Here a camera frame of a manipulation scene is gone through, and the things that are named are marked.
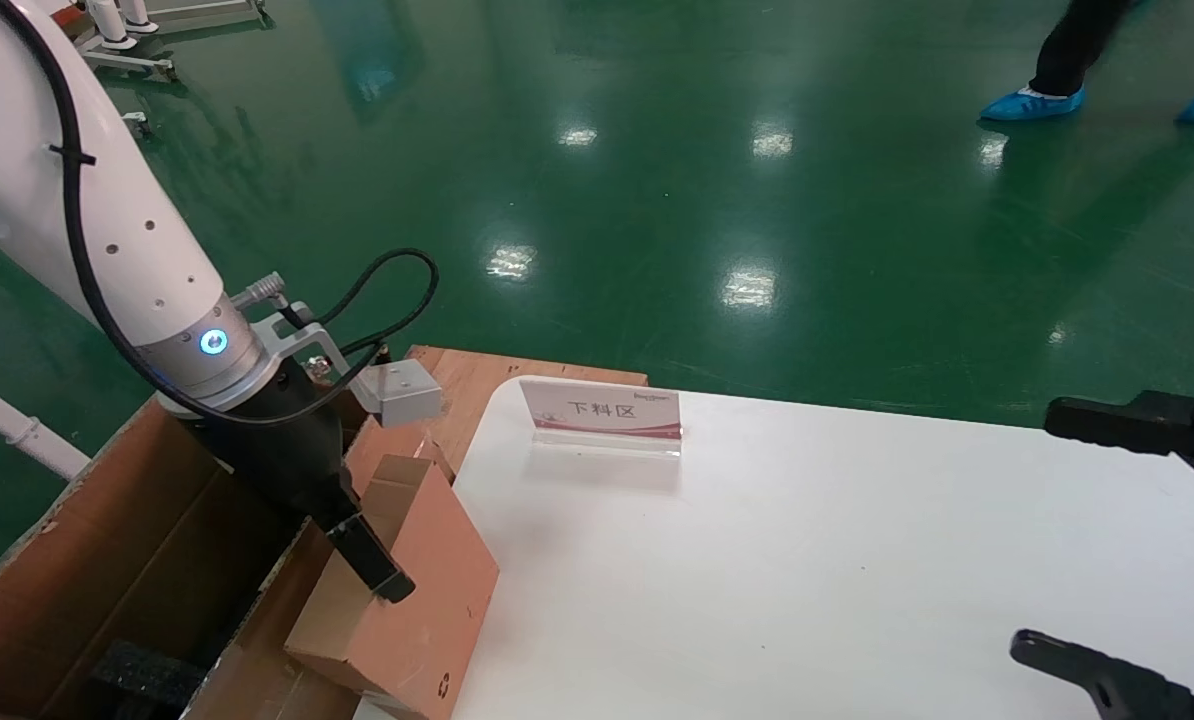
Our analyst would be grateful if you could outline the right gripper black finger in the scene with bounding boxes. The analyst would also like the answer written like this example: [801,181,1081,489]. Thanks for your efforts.
[1009,630,1194,720]
[1043,390,1194,498]

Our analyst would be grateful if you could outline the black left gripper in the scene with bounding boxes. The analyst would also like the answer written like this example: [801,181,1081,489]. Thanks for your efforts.
[187,362,417,605]

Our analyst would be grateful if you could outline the small cardboard box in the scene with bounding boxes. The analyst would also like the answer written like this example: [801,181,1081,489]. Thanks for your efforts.
[285,455,500,720]

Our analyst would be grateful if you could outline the large cardboard box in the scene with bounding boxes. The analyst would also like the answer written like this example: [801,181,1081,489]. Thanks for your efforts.
[0,395,458,720]

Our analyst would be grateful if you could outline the black foam block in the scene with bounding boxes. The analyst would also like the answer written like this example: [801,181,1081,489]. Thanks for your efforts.
[92,640,208,716]

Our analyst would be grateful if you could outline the acrylic sign with red stripe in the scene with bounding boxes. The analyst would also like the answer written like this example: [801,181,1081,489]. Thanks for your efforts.
[519,377,683,459]

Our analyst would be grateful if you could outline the person in black trousers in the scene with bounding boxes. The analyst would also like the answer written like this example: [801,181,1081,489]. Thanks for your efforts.
[979,0,1194,126]

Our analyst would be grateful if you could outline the white wheeled equipment stand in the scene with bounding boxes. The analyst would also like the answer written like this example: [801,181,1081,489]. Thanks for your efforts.
[67,0,268,83]

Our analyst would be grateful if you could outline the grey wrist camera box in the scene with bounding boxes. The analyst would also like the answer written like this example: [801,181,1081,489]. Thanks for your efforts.
[355,358,445,429]

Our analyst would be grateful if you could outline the grey camera mounting bracket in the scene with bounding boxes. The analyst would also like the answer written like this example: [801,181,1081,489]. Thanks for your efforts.
[252,300,358,386]

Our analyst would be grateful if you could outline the white pipe frame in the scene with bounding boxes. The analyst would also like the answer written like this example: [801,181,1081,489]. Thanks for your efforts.
[0,368,93,481]

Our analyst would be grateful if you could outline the thin black camera cable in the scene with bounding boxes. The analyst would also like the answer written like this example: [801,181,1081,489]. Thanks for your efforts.
[0,0,383,426]

